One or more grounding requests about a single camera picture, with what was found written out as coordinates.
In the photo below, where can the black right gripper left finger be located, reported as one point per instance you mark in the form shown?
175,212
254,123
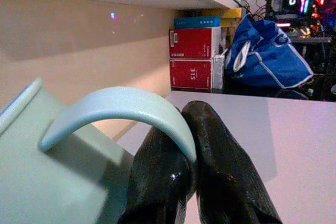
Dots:
155,182

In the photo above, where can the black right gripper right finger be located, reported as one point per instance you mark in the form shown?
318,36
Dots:
225,182

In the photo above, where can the pale green mug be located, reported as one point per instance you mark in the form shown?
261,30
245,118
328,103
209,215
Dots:
39,182

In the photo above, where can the grey table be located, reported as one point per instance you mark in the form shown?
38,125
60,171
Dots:
288,142

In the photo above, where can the small white box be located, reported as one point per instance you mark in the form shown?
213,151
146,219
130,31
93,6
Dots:
218,72

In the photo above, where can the red box printed 315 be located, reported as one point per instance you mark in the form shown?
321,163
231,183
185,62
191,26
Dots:
183,74

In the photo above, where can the blue fabric bag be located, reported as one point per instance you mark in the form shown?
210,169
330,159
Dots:
273,58

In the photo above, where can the red cartridge box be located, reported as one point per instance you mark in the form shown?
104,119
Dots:
191,43

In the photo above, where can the blue cardboard box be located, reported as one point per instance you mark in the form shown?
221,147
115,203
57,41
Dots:
197,22

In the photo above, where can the yellow cardboard box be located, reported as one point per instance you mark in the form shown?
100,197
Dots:
231,14

